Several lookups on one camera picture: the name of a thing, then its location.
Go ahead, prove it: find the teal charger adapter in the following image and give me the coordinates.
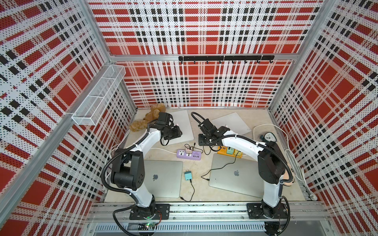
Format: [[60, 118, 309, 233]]
[[184, 171, 193, 181]]

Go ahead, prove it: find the black cable of teal charger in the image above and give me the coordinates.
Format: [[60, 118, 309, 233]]
[[180, 179, 195, 203]]

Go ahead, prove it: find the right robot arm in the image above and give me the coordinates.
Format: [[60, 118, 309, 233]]
[[191, 112, 294, 208]]

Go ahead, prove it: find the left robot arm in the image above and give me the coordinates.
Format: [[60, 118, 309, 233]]
[[100, 112, 183, 208]]

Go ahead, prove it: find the white laptop back left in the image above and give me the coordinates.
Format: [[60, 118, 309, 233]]
[[168, 111, 194, 145]]

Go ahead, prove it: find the white laptop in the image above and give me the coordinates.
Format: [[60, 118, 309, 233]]
[[168, 111, 194, 145], [211, 113, 251, 135]]

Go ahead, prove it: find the white laptop back right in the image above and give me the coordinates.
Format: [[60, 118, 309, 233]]
[[211, 113, 251, 135]]

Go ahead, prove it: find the silver laptop front right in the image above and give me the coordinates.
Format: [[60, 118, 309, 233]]
[[209, 154, 264, 198]]

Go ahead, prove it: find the silver laptop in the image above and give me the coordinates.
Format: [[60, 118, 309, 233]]
[[209, 154, 264, 198], [143, 160, 183, 198]]

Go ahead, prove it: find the silver laptop front left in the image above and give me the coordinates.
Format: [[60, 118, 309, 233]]
[[143, 160, 183, 198]]

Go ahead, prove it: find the orange power strip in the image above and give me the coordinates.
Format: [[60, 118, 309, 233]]
[[217, 147, 243, 158]]

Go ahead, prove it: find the brown teddy bear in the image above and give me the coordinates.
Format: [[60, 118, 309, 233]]
[[130, 103, 166, 132]]

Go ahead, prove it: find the purple power strip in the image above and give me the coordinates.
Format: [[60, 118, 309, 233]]
[[176, 149, 202, 161]]

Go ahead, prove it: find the teal alarm clock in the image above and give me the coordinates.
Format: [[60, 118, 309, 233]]
[[260, 132, 277, 143]]

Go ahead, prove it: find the pink plush doll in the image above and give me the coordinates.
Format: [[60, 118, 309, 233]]
[[282, 168, 296, 187]]

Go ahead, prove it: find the black cable back right laptop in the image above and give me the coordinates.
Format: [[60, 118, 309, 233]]
[[202, 141, 221, 156]]

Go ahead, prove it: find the black cable laptop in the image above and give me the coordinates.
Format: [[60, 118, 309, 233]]
[[202, 141, 221, 156], [200, 150, 242, 181]]

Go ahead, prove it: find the black cable front right laptop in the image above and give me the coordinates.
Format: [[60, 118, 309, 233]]
[[200, 150, 242, 181]]

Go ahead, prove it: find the white cable of orange strip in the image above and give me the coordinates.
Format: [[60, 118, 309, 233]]
[[242, 123, 319, 201]]

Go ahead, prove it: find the white cable of purple strip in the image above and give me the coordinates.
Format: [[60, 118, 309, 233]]
[[104, 129, 178, 178]]

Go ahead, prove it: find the white wire basket shelf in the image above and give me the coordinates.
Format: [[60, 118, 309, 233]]
[[72, 65, 126, 126]]

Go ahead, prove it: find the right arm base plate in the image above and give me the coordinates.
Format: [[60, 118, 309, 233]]
[[247, 203, 288, 219]]

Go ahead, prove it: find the black hook rail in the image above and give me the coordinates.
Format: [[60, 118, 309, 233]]
[[178, 55, 275, 62]]

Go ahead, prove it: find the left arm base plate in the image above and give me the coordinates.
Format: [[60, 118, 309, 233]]
[[129, 204, 171, 220]]

